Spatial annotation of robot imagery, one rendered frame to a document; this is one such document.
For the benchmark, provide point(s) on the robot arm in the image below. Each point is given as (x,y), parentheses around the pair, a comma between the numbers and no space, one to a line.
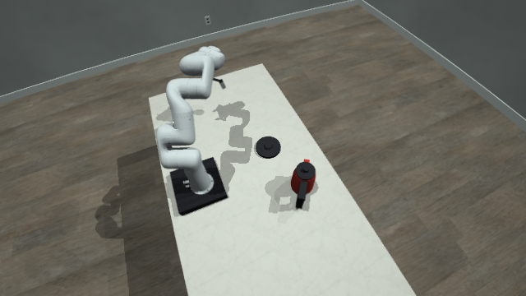
(182,132)

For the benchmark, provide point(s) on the red kettle with black handle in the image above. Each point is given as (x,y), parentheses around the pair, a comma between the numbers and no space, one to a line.
(302,181)

